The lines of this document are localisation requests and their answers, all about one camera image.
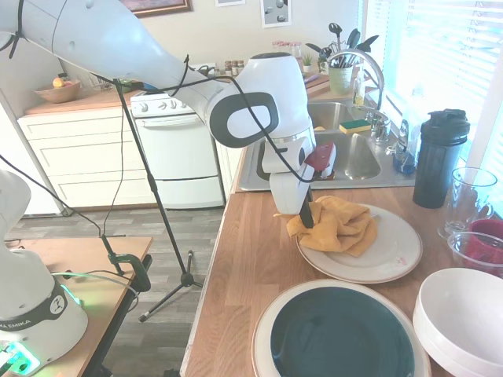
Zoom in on green table clamp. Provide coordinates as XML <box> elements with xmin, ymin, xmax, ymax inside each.
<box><xmin>98</xmin><ymin>233</ymin><xmax>153</xmax><ymax>294</ymax></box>

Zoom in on dark leafy plant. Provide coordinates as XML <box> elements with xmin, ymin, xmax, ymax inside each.
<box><xmin>316</xmin><ymin>45</ymin><xmax>335</xmax><ymax>74</ymax></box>

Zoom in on red and white wrist camera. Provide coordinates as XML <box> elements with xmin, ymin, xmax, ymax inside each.
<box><xmin>304</xmin><ymin>143</ymin><xmax>338</xmax><ymax>180</ymax></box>

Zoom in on yellow dish soap bottle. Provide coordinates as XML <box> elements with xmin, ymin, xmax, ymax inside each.
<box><xmin>352</xmin><ymin>66</ymin><xmax>365</xmax><ymax>108</ymax></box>

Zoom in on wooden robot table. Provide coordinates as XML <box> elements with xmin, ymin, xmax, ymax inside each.
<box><xmin>0</xmin><ymin>235</ymin><xmax>154</xmax><ymax>377</ymax></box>

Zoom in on red cup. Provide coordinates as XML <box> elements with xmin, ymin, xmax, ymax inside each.
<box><xmin>468</xmin><ymin>218</ymin><xmax>503</xmax><ymax>268</ymax></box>

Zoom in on grey cable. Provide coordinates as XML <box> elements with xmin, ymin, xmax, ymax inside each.
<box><xmin>50</xmin><ymin>270</ymin><xmax>141</xmax><ymax>303</ymax></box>

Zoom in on wooden cutting board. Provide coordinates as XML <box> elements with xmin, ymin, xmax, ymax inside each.
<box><xmin>304</xmin><ymin>72</ymin><xmax>331</xmax><ymax>100</ymax></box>

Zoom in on stainless steel double sink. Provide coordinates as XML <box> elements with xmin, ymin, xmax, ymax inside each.
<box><xmin>235</xmin><ymin>100</ymin><xmax>417</xmax><ymax>192</ymax></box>

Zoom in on white bowls stack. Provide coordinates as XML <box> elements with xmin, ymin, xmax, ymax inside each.
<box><xmin>412</xmin><ymin>266</ymin><xmax>503</xmax><ymax>364</ymax></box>

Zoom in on yellow terry cloth towel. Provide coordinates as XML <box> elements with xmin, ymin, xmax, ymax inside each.
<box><xmin>285</xmin><ymin>195</ymin><xmax>379</xmax><ymax>258</ymax></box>

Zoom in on black shaker bottle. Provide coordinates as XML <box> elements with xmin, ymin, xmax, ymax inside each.
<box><xmin>412</xmin><ymin>108</ymin><xmax>472</xmax><ymax>209</ymax></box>

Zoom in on dark blue centre plate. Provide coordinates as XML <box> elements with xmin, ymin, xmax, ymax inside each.
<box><xmin>251</xmin><ymin>279</ymin><xmax>433</xmax><ymax>377</ymax></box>

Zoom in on white oven stove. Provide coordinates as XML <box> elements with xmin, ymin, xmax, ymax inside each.
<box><xmin>130</xmin><ymin>92</ymin><xmax>226</xmax><ymax>210</ymax></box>

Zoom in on wooden picture frame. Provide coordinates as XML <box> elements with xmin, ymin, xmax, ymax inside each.
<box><xmin>129</xmin><ymin>0</ymin><xmax>194</xmax><ymax>19</ymax></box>

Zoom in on black slotted spoon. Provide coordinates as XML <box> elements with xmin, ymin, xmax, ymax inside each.
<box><xmin>329</xmin><ymin>22</ymin><xmax>343</xmax><ymax>54</ymax></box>

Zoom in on grey wall poster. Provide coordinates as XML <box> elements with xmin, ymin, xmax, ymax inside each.
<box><xmin>261</xmin><ymin>0</ymin><xmax>293</xmax><ymax>29</ymax></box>

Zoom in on white window blinds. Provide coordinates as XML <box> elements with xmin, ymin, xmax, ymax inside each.
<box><xmin>361</xmin><ymin>0</ymin><xmax>503</xmax><ymax>170</ymax></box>

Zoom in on white ceramic bowl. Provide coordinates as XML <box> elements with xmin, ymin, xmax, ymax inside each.
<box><xmin>418</xmin><ymin>333</ymin><xmax>503</xmax><ymax>377</ymax></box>

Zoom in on clear drinking glass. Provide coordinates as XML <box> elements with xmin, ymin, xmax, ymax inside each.
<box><xmin>437</xmin><ymin>167</ymin><xmax>499</xmax><ymax>240</ymax></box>

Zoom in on clear plastic container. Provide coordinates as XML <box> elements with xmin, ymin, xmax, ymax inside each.
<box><xmin>446</xmin><ymin>230</ymin><xmax>503</xmax><ymax>280</ymax></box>

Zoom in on pale green utensil holder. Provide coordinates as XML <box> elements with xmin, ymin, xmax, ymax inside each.
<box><xmin>328</xmin><ymin>64</ymin><xmax>354</xmax><ymax>97</ymax></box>

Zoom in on chrome arched faucet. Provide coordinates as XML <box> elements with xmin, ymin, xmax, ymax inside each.
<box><xmin>328</xmin><ymin>49</ymin><xmax>392</xmax><ymax>145</ymax></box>

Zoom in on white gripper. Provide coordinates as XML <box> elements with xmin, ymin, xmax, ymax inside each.
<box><xmin>256</xmin><ymin>135</ymin><xmax>317</xmax><ymax>230</ymax></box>

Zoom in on thin black hanging cable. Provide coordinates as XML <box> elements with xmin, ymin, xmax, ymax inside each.
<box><xmin>102</xmin><ymin>90</ymin><xmax>133</xmax><ymax>237</ymax></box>

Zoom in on black spatula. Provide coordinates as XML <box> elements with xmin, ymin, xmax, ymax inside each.
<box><xmin>345</xmin><ymin>27</ymin><xmax>362</xmax><ymax>53</ymax></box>

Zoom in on yellow and green sponge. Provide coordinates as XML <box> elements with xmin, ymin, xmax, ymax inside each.
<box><xmin>339</xmin><ymin>119</ymin><xmax>373</xmax><ymax>136</ymax></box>

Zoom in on black tripod stand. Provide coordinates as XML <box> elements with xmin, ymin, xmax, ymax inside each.
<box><xmin>112</xmin><ymin>76</ymin><xmax>204</xmax><ymax>324</ymax></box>

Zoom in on white drawer cabinet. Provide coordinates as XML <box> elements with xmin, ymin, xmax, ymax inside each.
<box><xmin>16</xmin><ymin>105</ymin><xmax>159</xmax><ymax>216</ymax></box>

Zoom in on white plate with tan rim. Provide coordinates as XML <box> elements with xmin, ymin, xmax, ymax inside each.
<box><xmin>295</xmin><ymin>203</ymin><xmax>424</xmax><ymax>285</ymax></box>

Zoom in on wooden fruit bowl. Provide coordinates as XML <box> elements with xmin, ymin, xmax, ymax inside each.
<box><xmin>34</xmin><ymin>79</ymin><xmax>82</xmax><ymax>104</ymax></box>

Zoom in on blue liquid soap bottle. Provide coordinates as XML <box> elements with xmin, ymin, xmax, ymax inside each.
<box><xmin>391</xmin><ymin>86</ymin><xmax>421</xmax><ymax>174</ymax></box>

